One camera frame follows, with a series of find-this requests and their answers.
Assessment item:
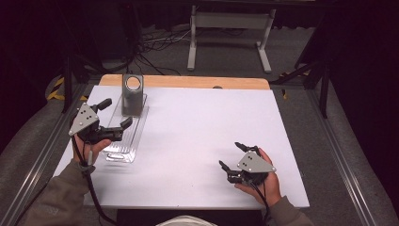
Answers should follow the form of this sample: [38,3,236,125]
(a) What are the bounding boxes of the clear plastic packaging tray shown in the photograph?
[102,92,151,164]

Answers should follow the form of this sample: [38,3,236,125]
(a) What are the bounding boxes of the white metal stand frame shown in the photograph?
[186,4,278,74]

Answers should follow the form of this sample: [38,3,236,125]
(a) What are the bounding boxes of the yellow black floor tape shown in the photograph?
[46,76,89,102]

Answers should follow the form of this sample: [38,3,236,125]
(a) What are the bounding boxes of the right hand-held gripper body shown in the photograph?
[226,145,278,186]

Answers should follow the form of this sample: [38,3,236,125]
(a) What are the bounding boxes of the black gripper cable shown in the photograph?
[71,135,120,226]
[249,182,271,220]

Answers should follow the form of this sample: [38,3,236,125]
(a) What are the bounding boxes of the bundle of floor cables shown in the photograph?
[125,26,193,76]

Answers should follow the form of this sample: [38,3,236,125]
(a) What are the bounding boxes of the black metal stand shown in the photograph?
[60,55,106,115]
[270,59,331,120]

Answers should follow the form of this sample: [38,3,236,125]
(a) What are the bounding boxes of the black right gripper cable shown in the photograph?
[249,182,271,220]

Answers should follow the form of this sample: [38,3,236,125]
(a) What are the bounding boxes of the white table sheet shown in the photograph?
[51,85,311,211]

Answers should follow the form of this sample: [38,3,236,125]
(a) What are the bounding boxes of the aluminium floor rail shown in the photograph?
[0,84,90,226]
[306,89,379,226]

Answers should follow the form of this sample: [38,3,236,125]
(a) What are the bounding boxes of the person's right hand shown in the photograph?
[234,148,282,207]

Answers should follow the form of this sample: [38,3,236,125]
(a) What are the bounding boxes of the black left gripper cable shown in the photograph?
[71,135,120,226]

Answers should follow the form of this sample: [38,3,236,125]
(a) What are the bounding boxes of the person's left hand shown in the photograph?
[72,135,113,165]

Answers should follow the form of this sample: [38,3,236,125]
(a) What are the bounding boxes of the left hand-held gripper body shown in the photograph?
[68,102,124,145]

